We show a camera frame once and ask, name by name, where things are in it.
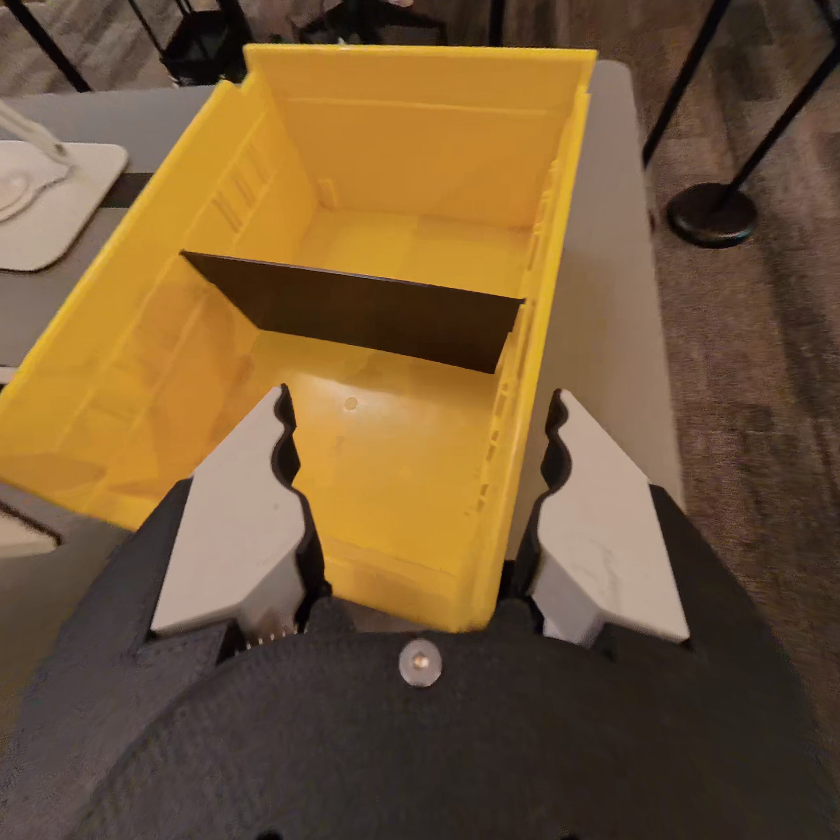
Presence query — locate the black bin divider panel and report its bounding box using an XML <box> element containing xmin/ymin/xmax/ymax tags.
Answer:
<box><xmin>180</xmin><ymin>249</ymin><xmax>527</xmax><ymax>375</ymax></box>

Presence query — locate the flat white pad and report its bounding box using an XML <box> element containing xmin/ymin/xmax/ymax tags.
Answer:
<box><xmin>0</xmin><ymin>499</ymin><xmax>63</xmax><ymax>559</ymax></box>

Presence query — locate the white desk lamp base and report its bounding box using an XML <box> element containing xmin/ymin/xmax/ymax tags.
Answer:
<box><xmin>0</xmin><ymin>98</ymin><xmax>129</xmax><ymax>273</ymax></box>

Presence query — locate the black stanchion with round base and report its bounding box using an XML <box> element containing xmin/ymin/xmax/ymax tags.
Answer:
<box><xmin>666</xmin><ymin>59</ymin><xmax>840</xmax><ymax>249</ymax></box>

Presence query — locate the black metal pole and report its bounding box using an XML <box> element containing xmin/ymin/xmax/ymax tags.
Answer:
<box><xmin>642</xmin><ymin>0</ymin><xmax>732</xmax><ymax>168</ymax></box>

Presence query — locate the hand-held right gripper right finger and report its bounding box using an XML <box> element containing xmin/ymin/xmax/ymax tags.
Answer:
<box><xmin>515</xmin><ymin>387</ymin><xmax>691</xmax><ymax>651</ymax></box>

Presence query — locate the yellow plastic storage bin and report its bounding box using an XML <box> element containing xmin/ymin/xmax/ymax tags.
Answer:
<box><xmin>0</xmin><ymin>42</ymin><xmax>599</xmax><ymax>634</ymax></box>

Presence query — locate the black slanted metal leg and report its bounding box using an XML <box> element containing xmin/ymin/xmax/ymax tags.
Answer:
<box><xmin>3</xmin><ymin>0</ymin><xmax>93</xmax><ymax>94</ymax></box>

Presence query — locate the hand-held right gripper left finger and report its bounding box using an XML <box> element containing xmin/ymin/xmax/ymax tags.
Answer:
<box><xmin>150</xmin><ymin>384</ymin><xmax>329</xmax><ymax>641</ymax></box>

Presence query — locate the black wire stand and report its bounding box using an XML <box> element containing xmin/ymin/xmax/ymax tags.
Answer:
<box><xmin>128</xmin><ymin>0</ymin><xmax>256</xmax><ymax>88</ymax></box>

